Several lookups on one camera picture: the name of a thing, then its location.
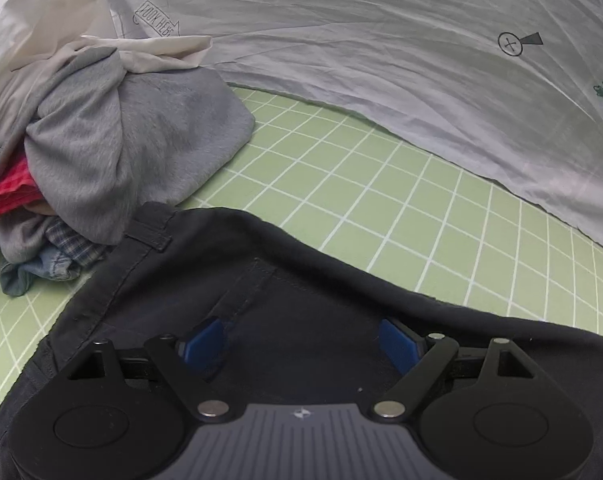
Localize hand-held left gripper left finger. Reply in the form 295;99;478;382
66;317;242;424

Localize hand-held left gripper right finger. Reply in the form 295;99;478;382
373;317;535;424

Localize black pants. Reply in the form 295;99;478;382
0;201;603;480

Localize green grid mat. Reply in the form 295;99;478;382
0;85;603;411

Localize plaid garment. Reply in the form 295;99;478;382
42;216;108;267

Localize blue denim garment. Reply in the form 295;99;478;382
0;249;85;299

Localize grey garment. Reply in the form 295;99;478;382
0;47;256;264

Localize red garment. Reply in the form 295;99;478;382
0;154;41;221

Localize grey printed bed sheet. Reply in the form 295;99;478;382
99;0;603;261

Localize white garment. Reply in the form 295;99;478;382
0;0;213;153

